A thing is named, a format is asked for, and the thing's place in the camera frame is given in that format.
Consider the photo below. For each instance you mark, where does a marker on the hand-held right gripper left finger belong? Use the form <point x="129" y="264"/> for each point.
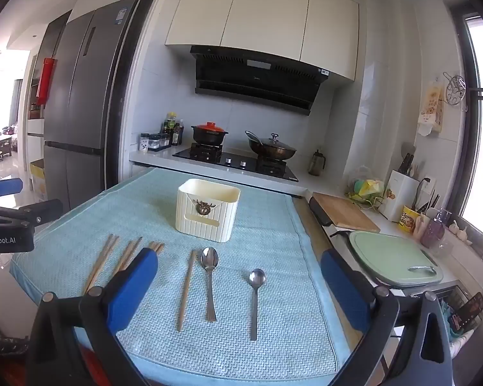
<point x="133" y="285"/>

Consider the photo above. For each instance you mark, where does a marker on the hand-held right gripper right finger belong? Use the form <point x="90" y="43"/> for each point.
<point x="344" y="289"/>

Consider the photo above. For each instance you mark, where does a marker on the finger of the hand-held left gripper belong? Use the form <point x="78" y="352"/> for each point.
<point x="6" y="187"/>
<point x="28" y="211"/>

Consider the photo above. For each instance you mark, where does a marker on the plain metal spoon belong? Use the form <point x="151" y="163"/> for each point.
<point x="257" y="277"/>

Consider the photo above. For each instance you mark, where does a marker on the cream ribbed utensil holder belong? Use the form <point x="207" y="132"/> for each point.
<point x="221" y="217"/>

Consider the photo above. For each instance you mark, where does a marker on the cardboard box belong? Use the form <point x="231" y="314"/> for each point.
<point x="38" y="181"/>

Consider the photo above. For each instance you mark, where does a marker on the green cutting board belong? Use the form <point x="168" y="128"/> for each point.
<point x="390" y="255"/>

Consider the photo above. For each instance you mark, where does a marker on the light blue woven mat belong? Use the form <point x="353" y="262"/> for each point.
<point x="281" y="249"/>

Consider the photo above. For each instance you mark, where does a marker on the wooden cutting board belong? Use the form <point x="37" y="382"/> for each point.
<point x="346" y="211"/>

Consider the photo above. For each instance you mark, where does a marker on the yellow green bag in basket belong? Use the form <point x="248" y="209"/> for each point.
<point x="366" y="188"/>

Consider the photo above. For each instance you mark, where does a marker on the purple soap dispenser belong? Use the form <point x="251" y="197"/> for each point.
<point x="432" y="231"/>

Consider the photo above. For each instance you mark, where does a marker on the dark patterned clothing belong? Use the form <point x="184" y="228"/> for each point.
<point x="4" y="348"/>

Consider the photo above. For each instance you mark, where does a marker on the grey refrigerator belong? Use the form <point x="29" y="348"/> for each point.
<point x="84" y="108"/>

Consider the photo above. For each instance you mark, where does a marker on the white knife block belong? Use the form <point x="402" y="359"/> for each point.
<point x="400" y="193"/>

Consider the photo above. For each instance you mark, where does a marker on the red hanging bag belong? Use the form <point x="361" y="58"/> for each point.
<point x="46" y="80"/>

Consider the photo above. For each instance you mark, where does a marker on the smartphone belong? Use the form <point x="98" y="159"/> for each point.
<point x="467" y="311"/>

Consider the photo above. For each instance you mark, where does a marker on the dark water jug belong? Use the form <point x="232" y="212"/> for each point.
<point x="316" y="163"/>

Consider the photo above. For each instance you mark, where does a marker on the garlic bulb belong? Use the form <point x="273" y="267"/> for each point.
<point x="461" y="232"/>

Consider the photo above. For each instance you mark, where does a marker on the clear spice jar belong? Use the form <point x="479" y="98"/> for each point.
<point x="165" y="140"/>
<point x="144" y="141"/>
<point x="154" y="142"/>

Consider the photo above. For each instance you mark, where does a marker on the dark sauce bottle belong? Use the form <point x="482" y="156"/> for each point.
<point x="177" y="134"/>

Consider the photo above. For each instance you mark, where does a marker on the dark wok with glass lid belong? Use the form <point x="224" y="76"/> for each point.
<point x="271" y="148"/>

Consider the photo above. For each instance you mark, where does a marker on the black gas cooktop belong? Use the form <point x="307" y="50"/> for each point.
<point x="233" y="161"/>

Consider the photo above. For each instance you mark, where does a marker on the yellow cap oil bottle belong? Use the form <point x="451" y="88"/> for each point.
<point x="170" y="124"/>

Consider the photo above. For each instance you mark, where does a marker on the black clay pot orange lid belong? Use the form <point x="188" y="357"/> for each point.
<point x="209" y="132"/>

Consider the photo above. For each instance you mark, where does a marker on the black range hood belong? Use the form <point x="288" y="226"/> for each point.
<point x="257" y="84"/>

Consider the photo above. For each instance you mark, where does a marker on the metal steamer rack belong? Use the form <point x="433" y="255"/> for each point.
<point x="455" y="90"/>

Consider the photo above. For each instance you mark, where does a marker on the printed hanging wall bag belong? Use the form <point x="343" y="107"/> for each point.
<point x="430" y="108"/>

